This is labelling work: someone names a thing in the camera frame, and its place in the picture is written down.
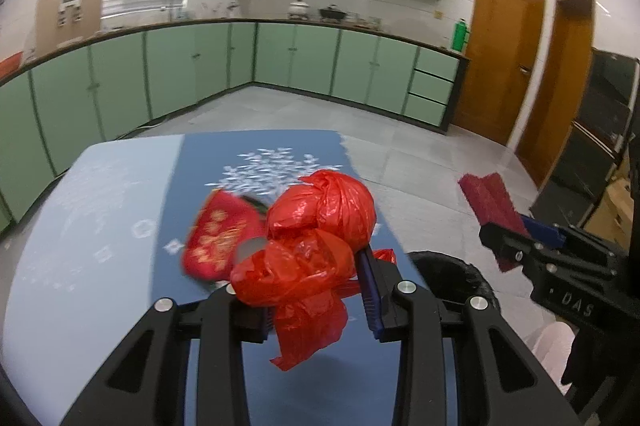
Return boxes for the green lower kitchen cabinets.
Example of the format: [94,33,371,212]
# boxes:
[1,19,469,229]

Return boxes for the red paper cup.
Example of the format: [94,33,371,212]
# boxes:
[181,189,266,283]

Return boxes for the red plastic bag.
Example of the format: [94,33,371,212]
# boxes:
[230,169,376,372]

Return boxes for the wooden door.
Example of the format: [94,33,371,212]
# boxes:
[515,0,596,187]
[454,0,546,145]

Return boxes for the black glass cabinet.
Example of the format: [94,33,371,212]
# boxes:
[530,48,639,227]

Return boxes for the cardboard box on counter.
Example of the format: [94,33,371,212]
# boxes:
[35,0,103,57]

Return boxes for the orange basin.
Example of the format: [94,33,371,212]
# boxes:
[0,52,23,80]

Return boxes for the white cooking pot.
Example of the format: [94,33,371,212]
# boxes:
[288,0,309,20]

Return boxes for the cardboard box on floor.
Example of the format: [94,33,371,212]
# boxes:
[584,151,634,250]

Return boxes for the black wok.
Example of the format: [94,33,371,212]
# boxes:
[319,4,346,24]

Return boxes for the green thermos jug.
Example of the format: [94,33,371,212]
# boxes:
[451,18,470,53]

